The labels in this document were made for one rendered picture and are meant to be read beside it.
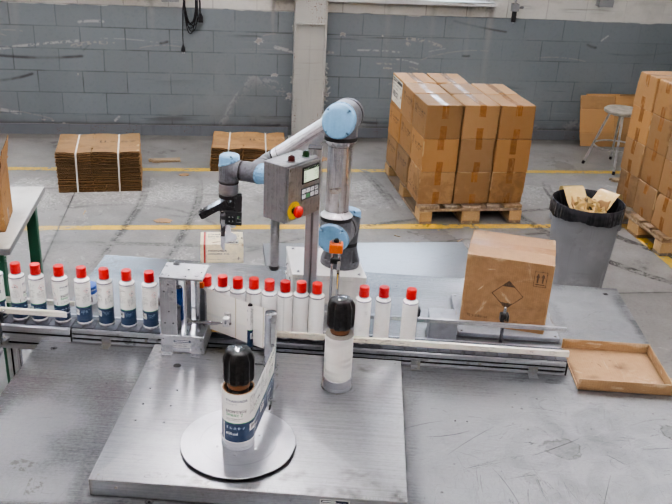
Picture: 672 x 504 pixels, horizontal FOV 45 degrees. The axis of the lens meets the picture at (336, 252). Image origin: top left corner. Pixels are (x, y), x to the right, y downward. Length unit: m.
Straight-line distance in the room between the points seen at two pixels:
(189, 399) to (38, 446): 0.43
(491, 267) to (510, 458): 0.77
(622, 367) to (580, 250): 2.22
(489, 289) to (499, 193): 3.40
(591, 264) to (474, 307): 2.24
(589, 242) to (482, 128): 1.45
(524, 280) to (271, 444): 1.13
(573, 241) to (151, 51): 4.51
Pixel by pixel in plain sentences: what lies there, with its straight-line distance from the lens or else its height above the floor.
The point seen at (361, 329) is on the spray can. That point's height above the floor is 0.94.
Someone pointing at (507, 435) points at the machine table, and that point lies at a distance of 2.49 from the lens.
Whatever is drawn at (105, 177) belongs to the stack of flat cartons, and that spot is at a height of 0.11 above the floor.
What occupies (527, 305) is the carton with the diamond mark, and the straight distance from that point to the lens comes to 2.96.
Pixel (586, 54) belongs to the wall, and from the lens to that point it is 8.75.
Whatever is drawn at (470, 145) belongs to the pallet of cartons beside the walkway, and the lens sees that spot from 6.10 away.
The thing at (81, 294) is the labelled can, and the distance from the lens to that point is 2.83.
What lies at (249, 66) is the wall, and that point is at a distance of 8.00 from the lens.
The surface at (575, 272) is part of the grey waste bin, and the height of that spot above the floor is 0.21.
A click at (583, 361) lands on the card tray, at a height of 0.83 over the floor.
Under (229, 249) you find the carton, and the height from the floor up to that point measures 1.00.
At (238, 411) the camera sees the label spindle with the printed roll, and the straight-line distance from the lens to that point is 2.16.
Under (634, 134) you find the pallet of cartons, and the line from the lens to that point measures 6.61.
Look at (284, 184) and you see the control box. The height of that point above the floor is 1.42.
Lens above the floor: 2.26
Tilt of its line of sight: 24 degrees down
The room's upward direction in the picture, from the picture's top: 3 degrees clockwise
